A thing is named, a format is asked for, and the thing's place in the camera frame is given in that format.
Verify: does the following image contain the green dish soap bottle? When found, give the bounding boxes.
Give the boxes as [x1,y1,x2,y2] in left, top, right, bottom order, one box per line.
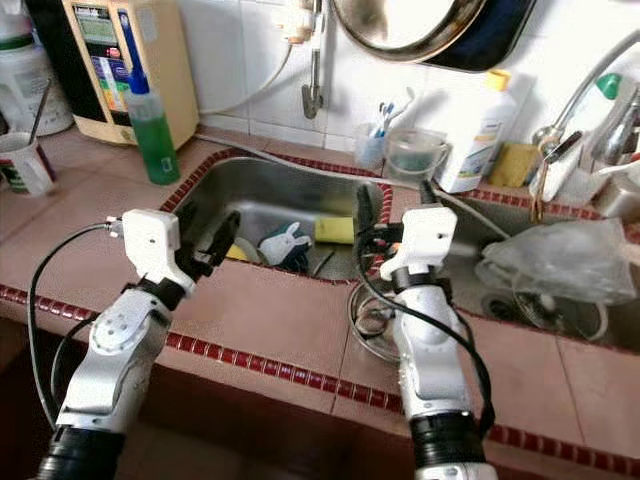
[128,72,183,186]

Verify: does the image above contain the small clear plastic bucket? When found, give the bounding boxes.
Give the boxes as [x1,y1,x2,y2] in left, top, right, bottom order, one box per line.
[382,127,449,184]

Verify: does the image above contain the clear toothbrush cup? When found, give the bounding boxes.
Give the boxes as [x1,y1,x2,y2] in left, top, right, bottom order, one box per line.
[353,122,388,171]

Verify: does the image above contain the chrome gooseneck faucet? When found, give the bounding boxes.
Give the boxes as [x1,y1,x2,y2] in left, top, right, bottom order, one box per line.
[532,55,640,171]

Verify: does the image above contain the stainless steel bowl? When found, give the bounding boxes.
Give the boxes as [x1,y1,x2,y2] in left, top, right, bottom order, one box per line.
[347,280,406,363]

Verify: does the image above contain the white bottle with yellow cap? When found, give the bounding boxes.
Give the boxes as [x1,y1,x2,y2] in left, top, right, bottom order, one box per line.
[438,68,519,193]

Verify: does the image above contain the dark stirring stick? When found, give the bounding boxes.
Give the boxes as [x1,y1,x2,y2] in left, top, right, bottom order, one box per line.
[28,82,53,141]

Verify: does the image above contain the hanging steel pan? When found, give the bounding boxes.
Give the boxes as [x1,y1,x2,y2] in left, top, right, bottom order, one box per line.
[330,0,541,73]

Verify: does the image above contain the mustard yellow sponge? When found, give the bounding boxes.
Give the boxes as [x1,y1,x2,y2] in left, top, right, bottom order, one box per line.
[485,143,541,189]

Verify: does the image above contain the white and blue toothbrush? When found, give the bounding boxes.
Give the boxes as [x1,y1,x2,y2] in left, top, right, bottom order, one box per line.
[372,88,416,136]

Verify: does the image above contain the bright yellow sponge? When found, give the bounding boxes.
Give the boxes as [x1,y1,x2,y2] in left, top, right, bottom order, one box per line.
[313,215,358,246]

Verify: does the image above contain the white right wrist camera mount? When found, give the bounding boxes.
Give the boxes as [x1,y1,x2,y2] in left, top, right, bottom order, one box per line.
[380,203,461,284]

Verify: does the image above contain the beige water ionizer appliance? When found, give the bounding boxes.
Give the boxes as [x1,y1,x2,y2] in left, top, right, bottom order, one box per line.
[25,0,201,148]

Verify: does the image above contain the steel sink basin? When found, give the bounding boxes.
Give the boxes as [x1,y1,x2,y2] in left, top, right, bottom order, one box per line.
[175,150,396,286]
[435,190,640,351]

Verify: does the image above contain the clear round bowl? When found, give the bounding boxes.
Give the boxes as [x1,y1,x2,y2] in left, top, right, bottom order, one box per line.
[480,285,611,341]

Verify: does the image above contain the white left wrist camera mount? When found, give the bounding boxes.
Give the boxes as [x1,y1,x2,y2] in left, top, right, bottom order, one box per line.
[122,208,196,296]

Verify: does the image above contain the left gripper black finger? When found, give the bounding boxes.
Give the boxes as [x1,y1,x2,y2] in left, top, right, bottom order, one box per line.
[210,210,244,277]

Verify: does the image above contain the blue mug with white rabbit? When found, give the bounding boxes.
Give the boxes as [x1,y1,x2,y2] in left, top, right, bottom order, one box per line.
[257,222,313,273]

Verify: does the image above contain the white jar with green lid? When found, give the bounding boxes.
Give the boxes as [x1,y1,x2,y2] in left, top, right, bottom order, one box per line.
[0,0,73,138]

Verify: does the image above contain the white curved supply hose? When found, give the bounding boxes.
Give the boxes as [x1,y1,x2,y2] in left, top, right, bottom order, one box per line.
[198,35,301,119]

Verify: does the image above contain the white bottle with green cap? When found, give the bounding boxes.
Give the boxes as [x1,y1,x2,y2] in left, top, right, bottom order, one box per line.
[545,72,626,201]

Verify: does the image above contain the small steel cup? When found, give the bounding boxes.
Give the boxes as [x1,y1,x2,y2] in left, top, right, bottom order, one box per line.
[592,175,640,221]

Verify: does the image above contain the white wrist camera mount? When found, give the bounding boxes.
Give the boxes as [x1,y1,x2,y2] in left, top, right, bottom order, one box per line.
[380,203,461,284]
[122,208,196,296]

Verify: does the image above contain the chrome wall tap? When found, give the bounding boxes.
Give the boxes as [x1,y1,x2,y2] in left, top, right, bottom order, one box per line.
[285,0,331,121]

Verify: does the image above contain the brown hanging cord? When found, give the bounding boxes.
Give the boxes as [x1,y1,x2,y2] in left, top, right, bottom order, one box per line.
[532,175,551,223]

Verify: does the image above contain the clear plastic bag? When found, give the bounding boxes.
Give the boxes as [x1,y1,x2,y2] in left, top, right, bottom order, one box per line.
[475,220,640,306]

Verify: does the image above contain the white printed mug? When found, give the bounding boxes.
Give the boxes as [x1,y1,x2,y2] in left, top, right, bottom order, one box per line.
[0,132,56,198]

